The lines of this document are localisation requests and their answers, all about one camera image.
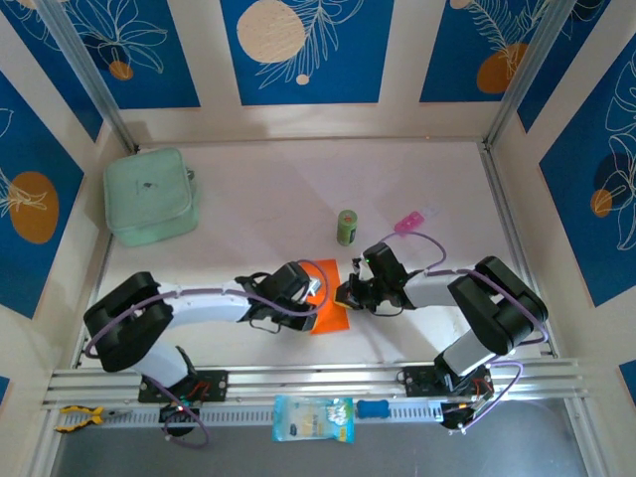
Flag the pink plastic pill box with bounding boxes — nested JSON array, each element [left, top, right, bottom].
[[394, 211, 426, 235]]

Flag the aluminium front rail frame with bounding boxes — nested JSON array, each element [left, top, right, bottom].
[[42, 357, 590, 431]]

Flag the aluminium side rail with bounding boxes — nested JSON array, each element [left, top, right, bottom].
[[479, 143, 560, 358]]

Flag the green cylindrical can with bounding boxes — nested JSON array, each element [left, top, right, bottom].
[[336, 209, 360, 245]]

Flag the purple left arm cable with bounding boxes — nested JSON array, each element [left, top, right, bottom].
[[84, 257, 333, 449]]

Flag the blue wet wipes packet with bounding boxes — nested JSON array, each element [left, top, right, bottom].
[[271, 395, 357, 445]]

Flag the orange cloth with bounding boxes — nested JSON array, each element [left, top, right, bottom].
[[296, 258, 351, 336]]

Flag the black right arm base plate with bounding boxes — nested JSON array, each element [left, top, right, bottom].
[[397, 365, 493, 398]]

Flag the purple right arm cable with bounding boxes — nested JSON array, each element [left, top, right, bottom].
[[380, 231, 550, 434]]

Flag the yellow black pliers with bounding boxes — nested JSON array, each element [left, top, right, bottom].
[[53, 404, 133, 432]]

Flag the aluminium corner post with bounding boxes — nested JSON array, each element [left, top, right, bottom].
[[37, 0, 139, 154], [483, 0, 580, 152]]

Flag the mint green zipper pouch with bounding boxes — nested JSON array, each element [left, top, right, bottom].
[[102, 147, 201, 248]]

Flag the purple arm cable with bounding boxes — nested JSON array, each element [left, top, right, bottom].
[[84, 257, 333, 449], [380, 231, 550, 434]]

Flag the blue bone-shaped eraser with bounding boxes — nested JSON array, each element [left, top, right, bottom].
[[357, 398, 391, 419]]

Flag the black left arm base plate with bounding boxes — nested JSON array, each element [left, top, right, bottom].
[[137, 370, 230, 403]]

